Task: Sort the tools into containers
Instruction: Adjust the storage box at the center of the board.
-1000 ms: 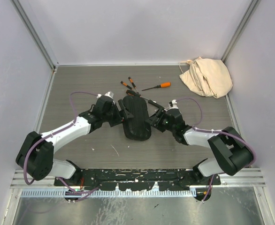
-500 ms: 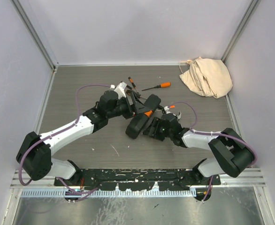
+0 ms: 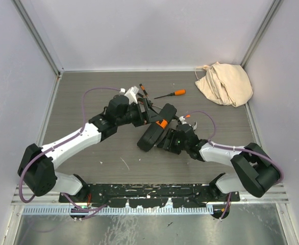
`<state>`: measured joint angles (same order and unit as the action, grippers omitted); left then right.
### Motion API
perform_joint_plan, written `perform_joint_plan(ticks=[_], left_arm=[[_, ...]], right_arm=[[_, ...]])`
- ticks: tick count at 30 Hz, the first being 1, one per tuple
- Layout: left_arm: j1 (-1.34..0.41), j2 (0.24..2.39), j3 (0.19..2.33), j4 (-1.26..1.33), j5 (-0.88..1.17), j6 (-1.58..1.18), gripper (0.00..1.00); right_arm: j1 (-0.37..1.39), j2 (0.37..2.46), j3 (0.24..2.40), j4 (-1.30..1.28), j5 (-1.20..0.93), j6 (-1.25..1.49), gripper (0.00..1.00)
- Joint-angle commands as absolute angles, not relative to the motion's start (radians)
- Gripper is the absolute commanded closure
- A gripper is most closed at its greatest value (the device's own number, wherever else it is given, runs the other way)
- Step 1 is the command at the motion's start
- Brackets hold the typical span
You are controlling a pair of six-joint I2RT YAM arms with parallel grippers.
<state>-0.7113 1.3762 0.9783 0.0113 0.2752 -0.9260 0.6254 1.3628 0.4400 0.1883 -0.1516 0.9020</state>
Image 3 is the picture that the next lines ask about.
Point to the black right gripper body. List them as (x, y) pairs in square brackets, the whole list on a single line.
[(178, 145)]

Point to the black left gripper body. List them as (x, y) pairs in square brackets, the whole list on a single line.
[(132, 115)]

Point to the black plastic tool case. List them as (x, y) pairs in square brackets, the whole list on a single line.
[(155, 130)]

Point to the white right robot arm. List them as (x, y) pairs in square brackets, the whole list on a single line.
[(254, 171)]

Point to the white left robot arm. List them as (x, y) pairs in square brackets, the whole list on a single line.
[(39, 163)]

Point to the small precision screwdriver right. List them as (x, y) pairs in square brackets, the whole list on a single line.
[(146, 96)]

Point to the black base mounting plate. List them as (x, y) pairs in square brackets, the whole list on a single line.
[(153, 195)]

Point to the beige cloth bag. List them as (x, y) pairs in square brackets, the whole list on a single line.
[(224, 84)]

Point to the black handled screwdriver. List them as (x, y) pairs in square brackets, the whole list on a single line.
[(152, 105)]

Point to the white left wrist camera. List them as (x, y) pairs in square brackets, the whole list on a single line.
[(131, 94)]

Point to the orange handled screwdriver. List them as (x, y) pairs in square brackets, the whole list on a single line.
[(175, 93)]

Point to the slotted grey cable duct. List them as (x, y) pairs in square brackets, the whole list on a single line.
[(68, 209)]

